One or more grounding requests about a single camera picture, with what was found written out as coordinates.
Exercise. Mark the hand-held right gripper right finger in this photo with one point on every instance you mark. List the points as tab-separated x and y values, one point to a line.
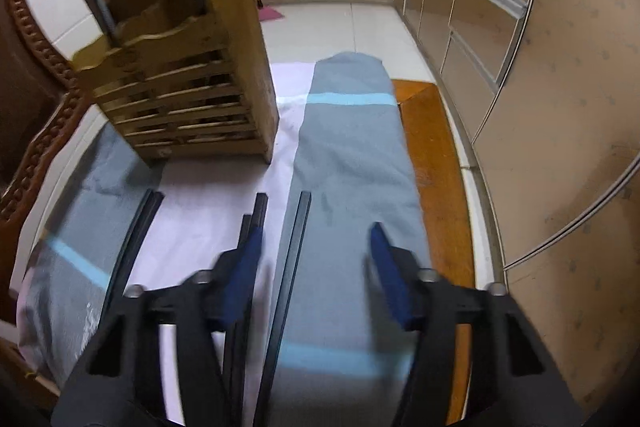
392	279

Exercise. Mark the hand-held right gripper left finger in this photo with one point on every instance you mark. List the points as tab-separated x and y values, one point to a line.
245	279

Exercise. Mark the wooden slatted utensil holder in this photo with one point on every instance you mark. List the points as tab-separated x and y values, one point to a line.
175	107

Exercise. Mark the grey pink printed cloth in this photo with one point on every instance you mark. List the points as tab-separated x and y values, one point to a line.
350	157

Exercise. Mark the pink floor mat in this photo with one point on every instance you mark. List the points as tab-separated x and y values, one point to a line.
270	13

